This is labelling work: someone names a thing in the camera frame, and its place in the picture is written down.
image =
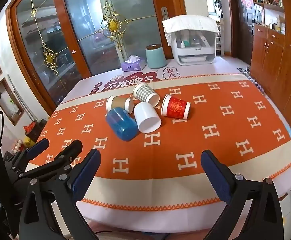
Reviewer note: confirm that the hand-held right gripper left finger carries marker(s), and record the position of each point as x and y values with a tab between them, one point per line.
85	173

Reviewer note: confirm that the purple tissue box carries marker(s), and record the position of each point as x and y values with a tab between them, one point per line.
133	66

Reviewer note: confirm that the white folded towel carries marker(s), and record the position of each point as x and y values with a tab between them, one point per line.
190	22

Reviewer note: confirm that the green checked paper cup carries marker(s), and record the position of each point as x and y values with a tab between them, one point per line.
143	92

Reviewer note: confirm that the red paper cup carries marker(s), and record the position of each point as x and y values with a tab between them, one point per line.
176	107

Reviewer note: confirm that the brown sleeved paper cup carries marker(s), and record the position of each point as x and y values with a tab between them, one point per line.
119	103

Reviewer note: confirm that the white countertop sterilizer cabinet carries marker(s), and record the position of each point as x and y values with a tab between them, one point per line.
198	55

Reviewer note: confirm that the orange patterned tablecloth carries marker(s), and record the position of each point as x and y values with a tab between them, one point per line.
185	135

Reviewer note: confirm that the dark entrance door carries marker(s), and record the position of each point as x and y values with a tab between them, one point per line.
245	30

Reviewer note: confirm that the teal canister with brown lid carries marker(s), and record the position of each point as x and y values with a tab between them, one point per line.
156	57

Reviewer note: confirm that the plain white cup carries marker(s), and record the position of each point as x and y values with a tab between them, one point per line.
145	115

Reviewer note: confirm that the wooden wall cabinet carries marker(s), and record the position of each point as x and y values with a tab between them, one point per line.
278	55

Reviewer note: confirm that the grey metal rod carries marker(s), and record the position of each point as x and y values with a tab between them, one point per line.
14	91

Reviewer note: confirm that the pink door decoration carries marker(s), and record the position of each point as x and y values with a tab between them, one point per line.
248	0

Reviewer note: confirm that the wooden framed glass sliding door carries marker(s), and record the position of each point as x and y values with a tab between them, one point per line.
35	55
135	35

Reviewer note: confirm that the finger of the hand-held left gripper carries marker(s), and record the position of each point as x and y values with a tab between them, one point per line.
38	145
69	151

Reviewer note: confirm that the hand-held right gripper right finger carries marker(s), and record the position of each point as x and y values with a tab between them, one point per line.
216	177

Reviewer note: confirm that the red toy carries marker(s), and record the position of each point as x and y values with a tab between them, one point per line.
30	127

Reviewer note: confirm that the translucent blue plastic cup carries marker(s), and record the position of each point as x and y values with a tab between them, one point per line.
121	125

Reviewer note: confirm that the large wooden wall niche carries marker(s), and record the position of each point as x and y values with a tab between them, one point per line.
8	102

